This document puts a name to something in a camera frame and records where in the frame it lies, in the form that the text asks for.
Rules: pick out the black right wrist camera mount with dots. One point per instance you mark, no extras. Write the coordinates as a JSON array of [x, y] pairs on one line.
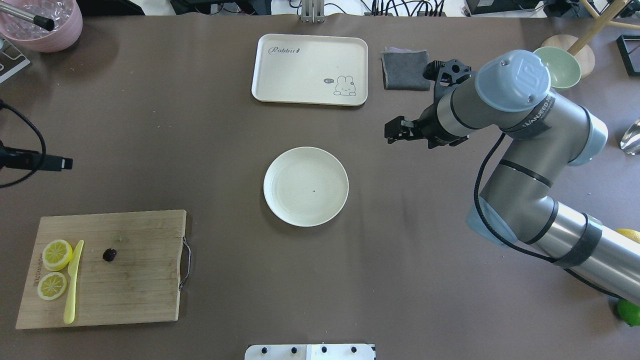
[[447, 76]]

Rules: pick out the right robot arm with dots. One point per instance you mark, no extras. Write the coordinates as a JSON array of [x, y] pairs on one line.
[[548, 132]]

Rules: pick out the round wooden stand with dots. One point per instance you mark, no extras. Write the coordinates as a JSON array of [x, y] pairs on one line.
[[579, 47]]

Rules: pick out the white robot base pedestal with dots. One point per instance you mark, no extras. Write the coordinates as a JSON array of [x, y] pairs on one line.
[[322, 351]]

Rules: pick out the upper lemon slice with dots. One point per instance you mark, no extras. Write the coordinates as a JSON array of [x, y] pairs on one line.
[[56, 255]]

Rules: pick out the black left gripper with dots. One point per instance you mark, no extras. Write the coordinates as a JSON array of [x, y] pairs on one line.
[[49, 162]]

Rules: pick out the yellow plastic knife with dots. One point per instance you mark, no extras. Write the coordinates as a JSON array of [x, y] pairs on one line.
[[69, 314]]

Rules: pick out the cream round plate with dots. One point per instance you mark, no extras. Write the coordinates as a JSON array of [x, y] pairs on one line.
[[306, 186]]

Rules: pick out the lower lemon slice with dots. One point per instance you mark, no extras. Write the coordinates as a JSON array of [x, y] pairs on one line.
[[52, 286]]

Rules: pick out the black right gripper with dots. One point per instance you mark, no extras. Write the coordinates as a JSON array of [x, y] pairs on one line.
[[428, 129]]

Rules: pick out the green lime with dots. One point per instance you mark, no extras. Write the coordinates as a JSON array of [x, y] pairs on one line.
[[628, 312]]

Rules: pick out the metal tongs in ice bowl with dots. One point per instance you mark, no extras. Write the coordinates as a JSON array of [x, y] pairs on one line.
[[17, 12]]

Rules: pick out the cream rabbit tray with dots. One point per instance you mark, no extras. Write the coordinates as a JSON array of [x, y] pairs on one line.
[[311, 69]]

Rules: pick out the black frame object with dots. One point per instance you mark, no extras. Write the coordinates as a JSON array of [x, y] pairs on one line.
[[628, 46]]

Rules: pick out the shiny metal scoop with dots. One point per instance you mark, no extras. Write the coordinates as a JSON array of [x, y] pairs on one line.
[[630, 141]]

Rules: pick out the mint green bowl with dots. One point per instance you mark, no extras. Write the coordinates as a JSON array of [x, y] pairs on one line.
[[565, 71]]

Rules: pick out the yellow lemon outer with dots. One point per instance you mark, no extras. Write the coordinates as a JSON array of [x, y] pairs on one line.
[[629, 233]]

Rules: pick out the white cup rack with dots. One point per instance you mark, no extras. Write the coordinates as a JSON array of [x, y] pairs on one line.
[[12, 60]]

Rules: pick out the pink ice bowl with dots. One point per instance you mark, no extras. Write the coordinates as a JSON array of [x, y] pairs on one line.
[[68, 25]]

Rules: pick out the grey folded cloth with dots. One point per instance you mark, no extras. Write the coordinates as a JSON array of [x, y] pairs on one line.
[[402, 69]]

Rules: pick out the dark red cherry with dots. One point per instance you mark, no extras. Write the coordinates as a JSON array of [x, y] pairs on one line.
[[109, 255]]

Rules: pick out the lemon slice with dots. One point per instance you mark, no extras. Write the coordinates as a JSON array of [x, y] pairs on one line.
[[52, 286], [56, 255]]

